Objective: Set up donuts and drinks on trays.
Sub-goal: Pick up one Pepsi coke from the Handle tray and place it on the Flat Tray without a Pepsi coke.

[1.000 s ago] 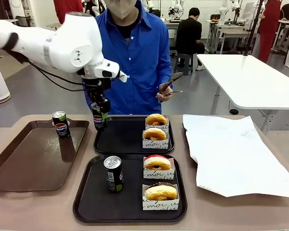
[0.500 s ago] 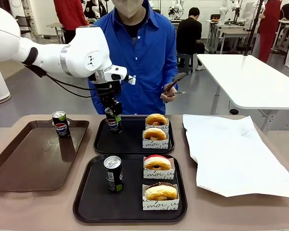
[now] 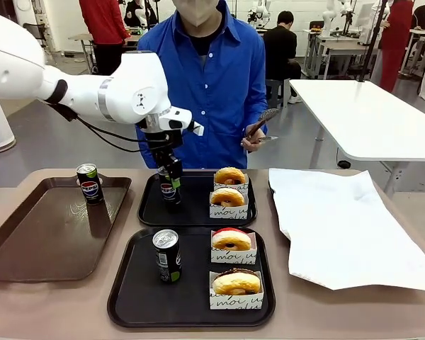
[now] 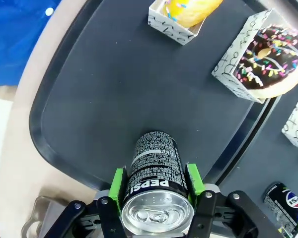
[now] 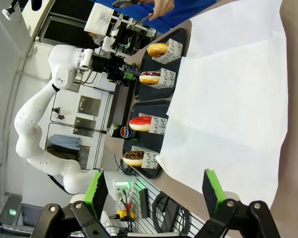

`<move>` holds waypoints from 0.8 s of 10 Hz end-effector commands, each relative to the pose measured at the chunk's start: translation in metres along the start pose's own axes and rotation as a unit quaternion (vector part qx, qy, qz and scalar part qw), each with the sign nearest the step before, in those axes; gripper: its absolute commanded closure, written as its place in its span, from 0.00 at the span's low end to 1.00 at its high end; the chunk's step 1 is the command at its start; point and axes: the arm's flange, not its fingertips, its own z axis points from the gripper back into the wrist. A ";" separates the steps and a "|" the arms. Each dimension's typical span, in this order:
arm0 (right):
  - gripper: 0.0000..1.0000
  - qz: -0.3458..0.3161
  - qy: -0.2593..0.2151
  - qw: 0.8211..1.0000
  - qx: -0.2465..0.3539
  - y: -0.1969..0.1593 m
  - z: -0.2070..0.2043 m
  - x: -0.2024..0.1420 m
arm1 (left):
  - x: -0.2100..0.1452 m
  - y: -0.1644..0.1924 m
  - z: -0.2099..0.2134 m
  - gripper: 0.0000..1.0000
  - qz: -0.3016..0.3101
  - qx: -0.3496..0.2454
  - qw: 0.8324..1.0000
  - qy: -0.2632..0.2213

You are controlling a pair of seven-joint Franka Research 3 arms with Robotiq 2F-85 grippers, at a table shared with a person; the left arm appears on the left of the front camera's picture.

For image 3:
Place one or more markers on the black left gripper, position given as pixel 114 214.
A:
pixel 163 145

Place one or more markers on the black Pepsi can logo side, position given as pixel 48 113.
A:
pixel 170 195

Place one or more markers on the black Pepsi can barcode side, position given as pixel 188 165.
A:
pixel 167 258

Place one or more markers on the dark metal tongs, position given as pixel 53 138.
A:
pixel 263 120

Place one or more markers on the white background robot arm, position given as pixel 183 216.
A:
pixel 328 17

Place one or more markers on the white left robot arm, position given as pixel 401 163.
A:
pixel 74 81

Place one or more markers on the person's left hand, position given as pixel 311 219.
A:
pixel 255 141

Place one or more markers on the black plastic tray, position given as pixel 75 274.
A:
pixel 195 212
pixel 163 304

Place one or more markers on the black Pepsi can green label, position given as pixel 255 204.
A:
pixel 91 187

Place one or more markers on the person in blue shirt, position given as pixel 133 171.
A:
pixel 219 88

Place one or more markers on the chocolate glazed donut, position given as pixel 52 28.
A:
pixel 235 281

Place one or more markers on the grey stool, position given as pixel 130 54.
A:
pixel 278 92

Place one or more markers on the chocolate donut in paper box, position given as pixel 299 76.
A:
pixel 233 302

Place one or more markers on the brown plastic tray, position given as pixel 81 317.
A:
pixel 39 248

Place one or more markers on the person in red coat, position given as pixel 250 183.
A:
pixel 106 32

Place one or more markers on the seated person in black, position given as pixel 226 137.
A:
pixel 281 49

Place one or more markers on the white paper sheet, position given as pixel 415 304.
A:
pixel 340 230

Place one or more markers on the dark office chair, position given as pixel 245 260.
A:
pixel 39 33

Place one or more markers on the white background work table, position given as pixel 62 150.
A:
pixel 340 44

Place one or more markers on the black pole stand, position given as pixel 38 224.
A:
pixel 372 42

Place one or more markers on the person in red apron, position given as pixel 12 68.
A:
pixel 393 46

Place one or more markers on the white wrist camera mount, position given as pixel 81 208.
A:
pixel 178 122

